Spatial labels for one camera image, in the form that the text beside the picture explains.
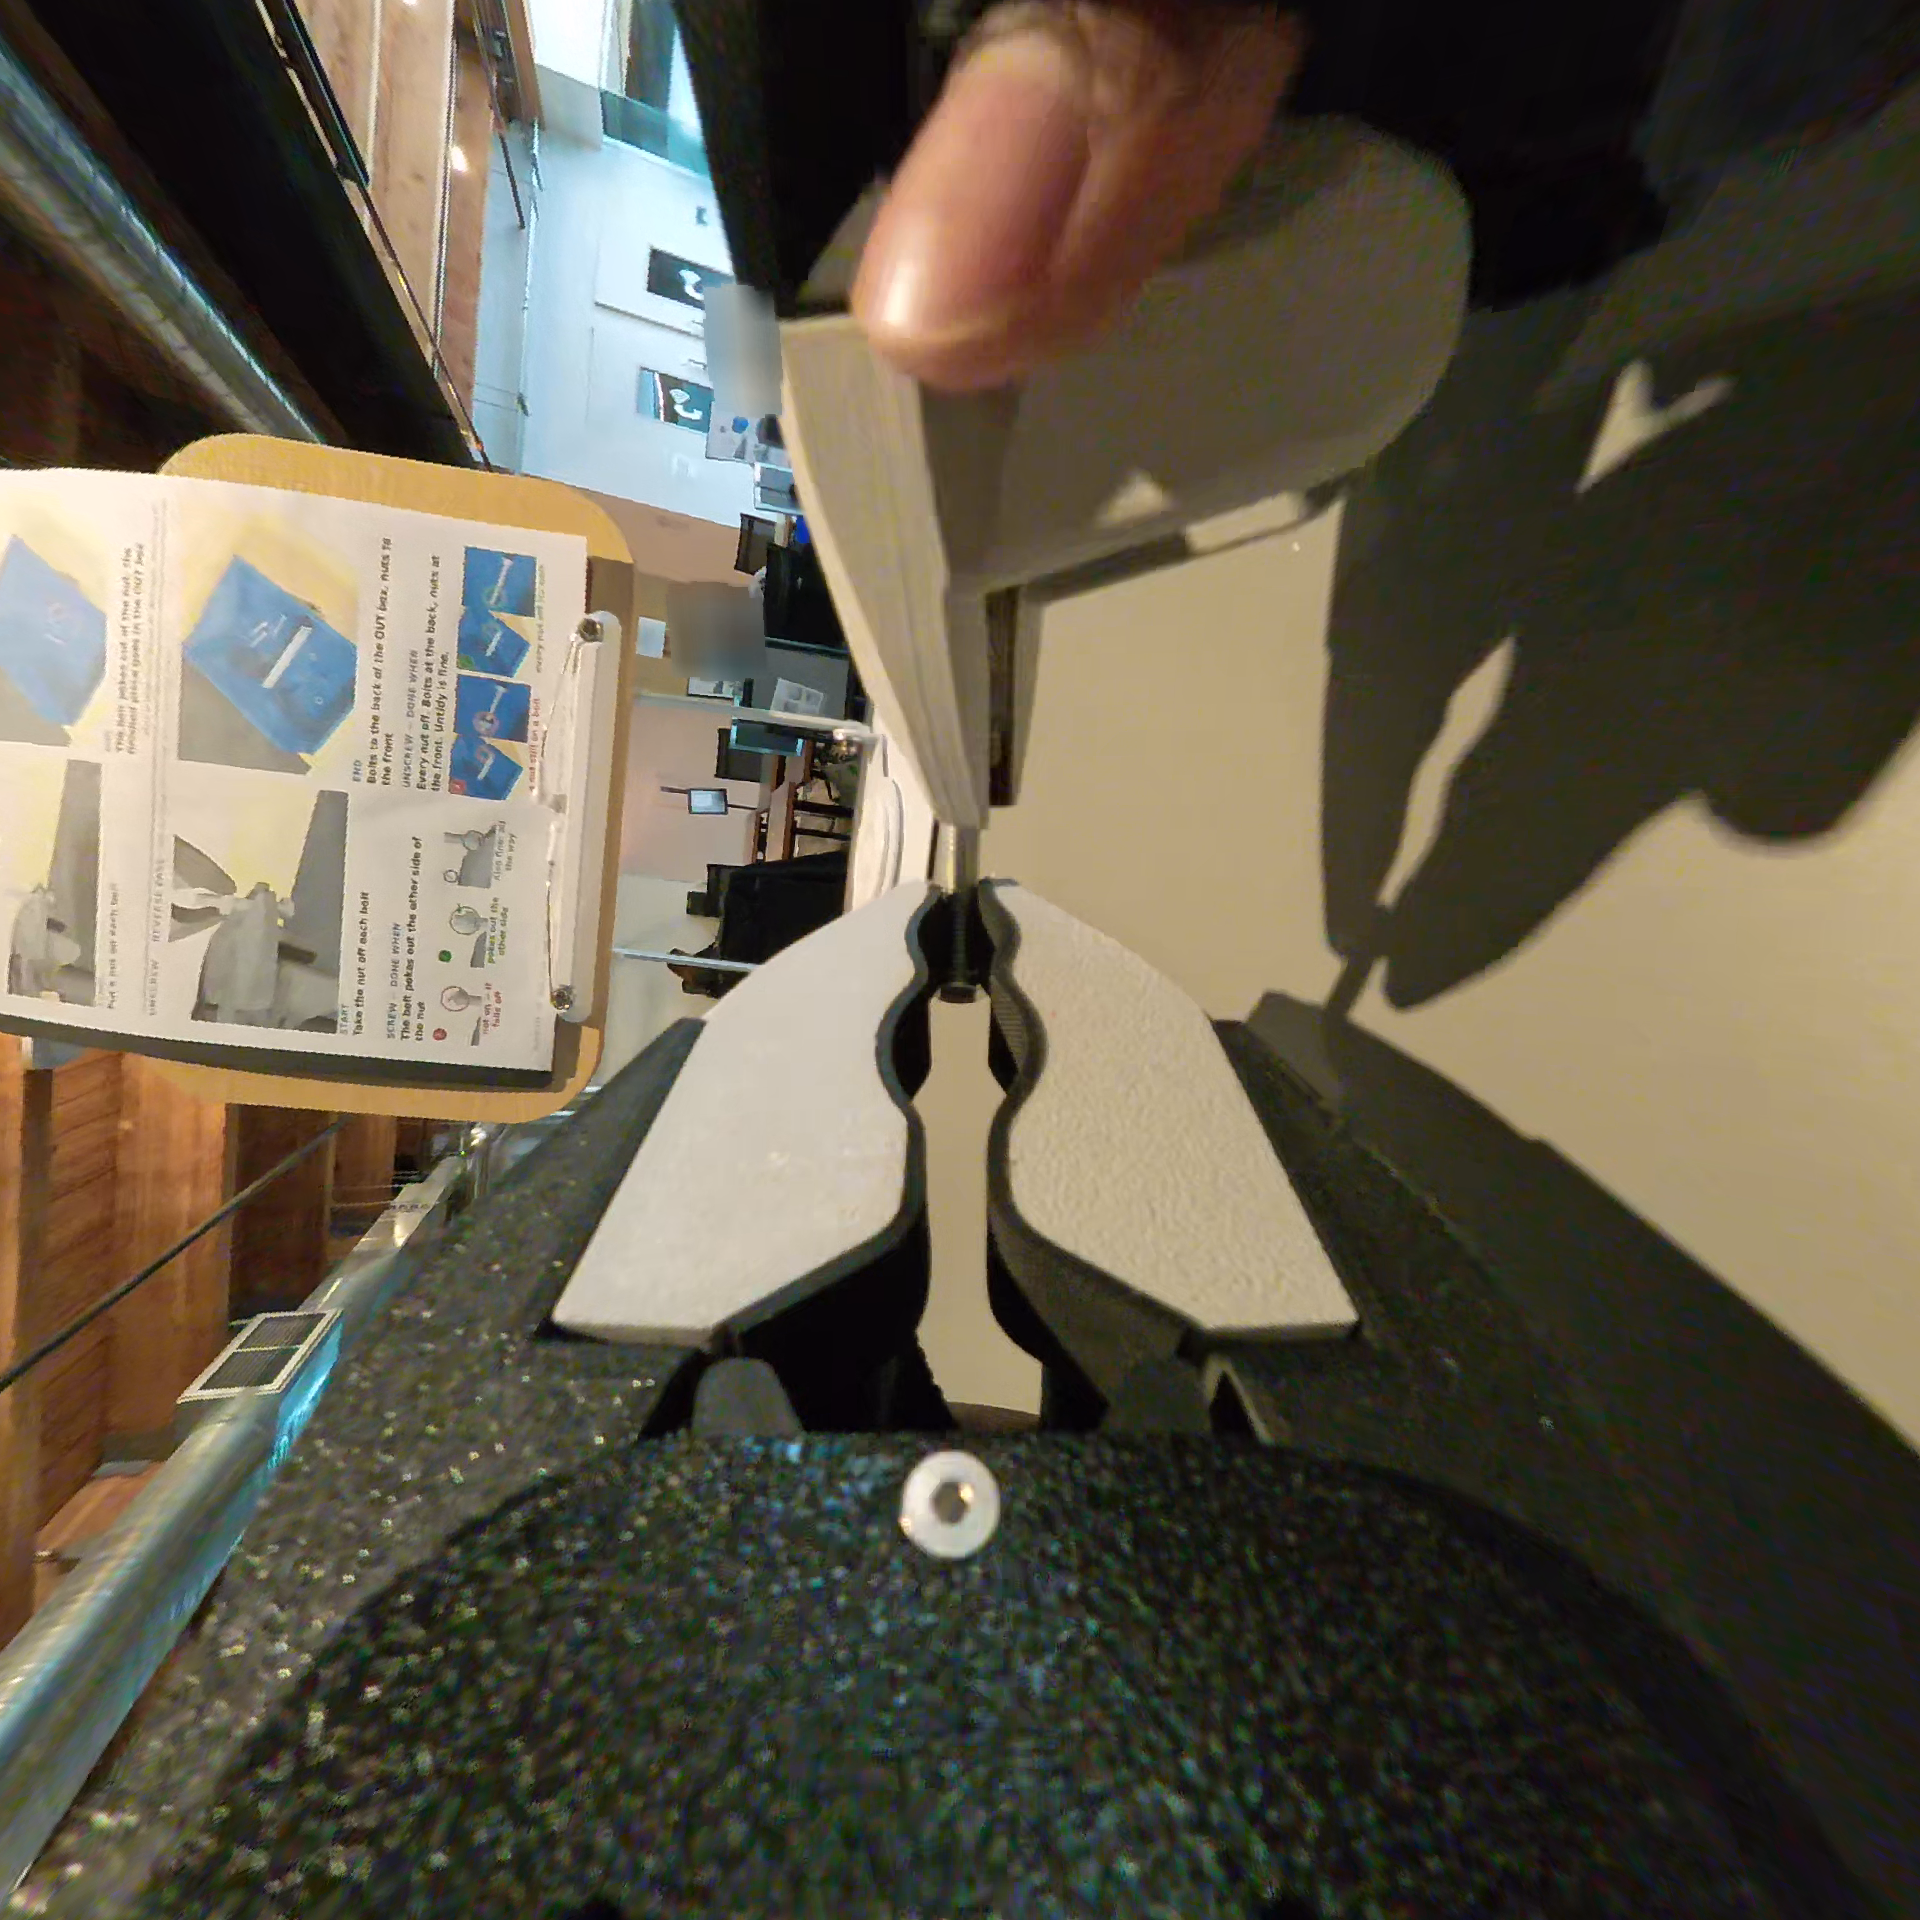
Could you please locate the silver bolt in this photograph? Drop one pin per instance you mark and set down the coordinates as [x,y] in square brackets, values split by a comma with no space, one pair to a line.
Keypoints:
[964,861]

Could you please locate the white base board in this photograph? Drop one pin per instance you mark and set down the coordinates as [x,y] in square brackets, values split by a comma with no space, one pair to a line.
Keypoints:
[883,840]

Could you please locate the small tablet screen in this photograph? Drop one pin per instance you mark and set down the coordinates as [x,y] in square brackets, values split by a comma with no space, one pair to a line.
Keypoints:
[709,801]

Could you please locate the person's right hand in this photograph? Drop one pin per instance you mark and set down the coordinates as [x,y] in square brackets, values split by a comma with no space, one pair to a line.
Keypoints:
[1051,195]

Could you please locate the silver ventilation duct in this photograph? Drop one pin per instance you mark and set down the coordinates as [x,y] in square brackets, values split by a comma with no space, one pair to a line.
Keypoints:
[119,255]

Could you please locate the printed instruction sheet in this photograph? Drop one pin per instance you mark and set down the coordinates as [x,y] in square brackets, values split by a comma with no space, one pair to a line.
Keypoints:
[300,751]

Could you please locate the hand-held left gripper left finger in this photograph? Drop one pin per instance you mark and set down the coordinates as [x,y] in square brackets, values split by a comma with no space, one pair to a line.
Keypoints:
[750,1141]

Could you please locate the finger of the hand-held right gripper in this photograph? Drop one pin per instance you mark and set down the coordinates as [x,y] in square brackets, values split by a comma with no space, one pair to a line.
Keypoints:
[1014,674]
[901,600]

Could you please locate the metal rail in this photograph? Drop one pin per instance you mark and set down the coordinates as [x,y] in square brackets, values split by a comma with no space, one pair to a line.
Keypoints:
[90,1634]

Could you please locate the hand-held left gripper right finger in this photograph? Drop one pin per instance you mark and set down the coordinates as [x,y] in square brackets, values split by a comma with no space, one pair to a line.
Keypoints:
[1171,1171]

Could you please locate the white clip bar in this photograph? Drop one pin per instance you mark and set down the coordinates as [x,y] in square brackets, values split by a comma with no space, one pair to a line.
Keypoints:
[588,810]

